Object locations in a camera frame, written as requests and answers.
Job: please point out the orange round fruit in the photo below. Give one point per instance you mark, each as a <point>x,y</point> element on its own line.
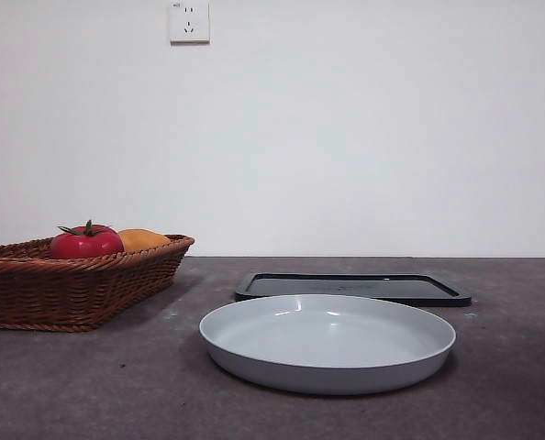
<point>144,239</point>

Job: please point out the brown wicker basket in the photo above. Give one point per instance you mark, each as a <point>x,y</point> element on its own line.
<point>70,293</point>

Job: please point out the grey round plate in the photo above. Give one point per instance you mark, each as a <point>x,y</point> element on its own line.
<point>327,339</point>

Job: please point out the white wall socket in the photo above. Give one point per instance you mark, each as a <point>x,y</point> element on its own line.
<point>190,23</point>

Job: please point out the red tomato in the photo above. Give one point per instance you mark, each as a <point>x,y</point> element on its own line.
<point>86,245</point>

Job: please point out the black rectangular tray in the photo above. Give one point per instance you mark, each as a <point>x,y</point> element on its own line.
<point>392,286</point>

